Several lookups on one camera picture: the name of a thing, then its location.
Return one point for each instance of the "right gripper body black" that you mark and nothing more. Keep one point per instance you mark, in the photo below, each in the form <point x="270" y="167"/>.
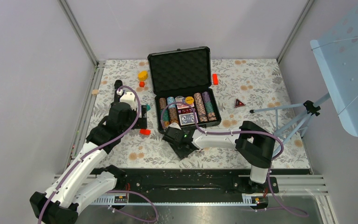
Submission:
<point x="180" y="153"/>

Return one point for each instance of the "blue playing card deck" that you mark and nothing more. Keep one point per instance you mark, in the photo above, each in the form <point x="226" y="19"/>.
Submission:
<point x="187" y="119"/>

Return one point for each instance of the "clear plastic disc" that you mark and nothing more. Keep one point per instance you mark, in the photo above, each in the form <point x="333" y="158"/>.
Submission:
<point x="179" y="100"/>

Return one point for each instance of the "black poker chip case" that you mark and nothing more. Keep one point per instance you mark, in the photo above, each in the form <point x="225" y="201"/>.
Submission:
<point x="182" y="72"/>

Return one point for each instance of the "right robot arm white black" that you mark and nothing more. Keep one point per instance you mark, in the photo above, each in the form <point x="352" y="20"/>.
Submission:
<point x="253" y="143"/>

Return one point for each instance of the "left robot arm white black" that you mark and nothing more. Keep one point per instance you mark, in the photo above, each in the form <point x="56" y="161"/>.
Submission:
<point x="66" y="198"/>

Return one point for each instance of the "red rectangular block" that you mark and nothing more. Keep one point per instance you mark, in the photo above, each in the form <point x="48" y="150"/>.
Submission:
<point x="145" y="131"/>

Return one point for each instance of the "black microphone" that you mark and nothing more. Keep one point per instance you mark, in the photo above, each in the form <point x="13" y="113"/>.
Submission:
<point x="117" y="89"/>

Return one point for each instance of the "red playing card deck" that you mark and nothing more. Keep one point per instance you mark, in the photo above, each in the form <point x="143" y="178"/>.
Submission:
<point x="186" y="105"/>

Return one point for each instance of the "small red cube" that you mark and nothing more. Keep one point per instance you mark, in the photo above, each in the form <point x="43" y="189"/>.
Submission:
<point x="142" y="84"/>

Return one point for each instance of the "purple chip stack far right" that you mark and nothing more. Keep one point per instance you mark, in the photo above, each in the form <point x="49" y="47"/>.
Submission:
<point x="208" y="106"/>

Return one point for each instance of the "yellow dealer button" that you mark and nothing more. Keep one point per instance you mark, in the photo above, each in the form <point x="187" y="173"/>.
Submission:
<point x="189" y="100"/>

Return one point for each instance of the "brown chip stack far left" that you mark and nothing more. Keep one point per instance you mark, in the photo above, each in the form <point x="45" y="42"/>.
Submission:
<point x="165" y="121"/>

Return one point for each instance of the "yellow cylinder block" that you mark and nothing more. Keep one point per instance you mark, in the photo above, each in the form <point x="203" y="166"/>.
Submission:
<point x="143" y="75"/>

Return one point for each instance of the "red black triangle card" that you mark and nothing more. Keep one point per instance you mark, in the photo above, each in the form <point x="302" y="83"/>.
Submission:
<point x="238" y="103"/>

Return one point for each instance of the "red block beside case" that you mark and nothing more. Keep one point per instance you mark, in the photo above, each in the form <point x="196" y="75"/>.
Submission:
<point x="215" y="79"/>

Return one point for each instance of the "floral table mat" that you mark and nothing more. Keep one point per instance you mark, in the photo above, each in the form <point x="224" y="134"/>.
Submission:
<point x="256" y="82"/>

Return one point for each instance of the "light blue tripod stand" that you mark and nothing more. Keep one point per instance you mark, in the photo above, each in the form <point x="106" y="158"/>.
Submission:
<point x="300" y="122"/>

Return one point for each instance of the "light blue perforated panel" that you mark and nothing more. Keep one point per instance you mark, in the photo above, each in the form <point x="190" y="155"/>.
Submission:
<point x="336" y="53"/>

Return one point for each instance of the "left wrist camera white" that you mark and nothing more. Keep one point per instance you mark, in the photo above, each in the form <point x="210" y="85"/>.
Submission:
<point x="127" y="97"/>

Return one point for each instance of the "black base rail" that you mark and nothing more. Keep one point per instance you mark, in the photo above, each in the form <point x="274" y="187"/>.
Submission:
<point x="193" y="185"/>

